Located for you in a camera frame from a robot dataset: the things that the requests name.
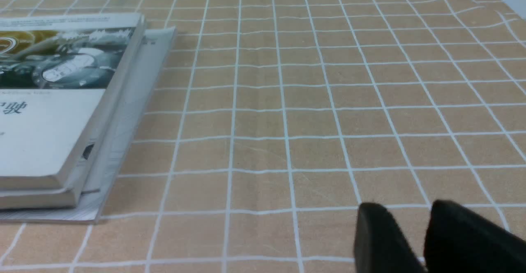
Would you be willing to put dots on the bottom thin white booklet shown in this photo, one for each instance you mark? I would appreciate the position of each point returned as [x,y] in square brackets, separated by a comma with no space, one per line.
[107,160]

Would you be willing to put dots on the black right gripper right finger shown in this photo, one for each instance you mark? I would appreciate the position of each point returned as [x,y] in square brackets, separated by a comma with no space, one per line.
[459,240]

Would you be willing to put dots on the top book self-driving cover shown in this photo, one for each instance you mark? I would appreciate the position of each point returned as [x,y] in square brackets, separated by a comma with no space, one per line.
[20,33]

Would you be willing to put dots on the middle white book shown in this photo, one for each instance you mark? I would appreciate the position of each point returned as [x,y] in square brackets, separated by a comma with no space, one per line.
[88,170]

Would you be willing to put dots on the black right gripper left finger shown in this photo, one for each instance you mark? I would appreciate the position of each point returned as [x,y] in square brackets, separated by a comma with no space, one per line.
[380,245]

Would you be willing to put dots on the tan checkered tablecloth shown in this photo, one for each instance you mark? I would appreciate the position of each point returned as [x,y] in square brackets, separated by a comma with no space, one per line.
[274,119]

